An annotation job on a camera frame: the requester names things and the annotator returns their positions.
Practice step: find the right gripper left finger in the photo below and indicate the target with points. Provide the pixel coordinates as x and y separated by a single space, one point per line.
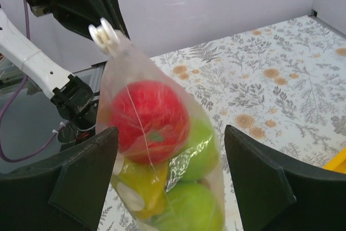
64 192

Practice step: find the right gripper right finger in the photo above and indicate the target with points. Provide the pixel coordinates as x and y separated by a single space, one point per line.
277 192

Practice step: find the green fake apple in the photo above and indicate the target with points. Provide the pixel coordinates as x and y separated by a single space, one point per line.
199 155
190 206

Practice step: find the clear zip top bag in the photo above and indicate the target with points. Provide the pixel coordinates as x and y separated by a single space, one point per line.
168 170

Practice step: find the red fake tomato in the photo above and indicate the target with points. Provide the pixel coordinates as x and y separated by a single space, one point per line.
152 120

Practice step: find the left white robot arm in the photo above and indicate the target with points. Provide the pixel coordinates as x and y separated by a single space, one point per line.
71 96

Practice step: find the yellow fake lemon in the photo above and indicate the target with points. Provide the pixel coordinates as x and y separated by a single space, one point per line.
140 186

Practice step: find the yellow plastic tray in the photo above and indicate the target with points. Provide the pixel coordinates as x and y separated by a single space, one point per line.
337 164

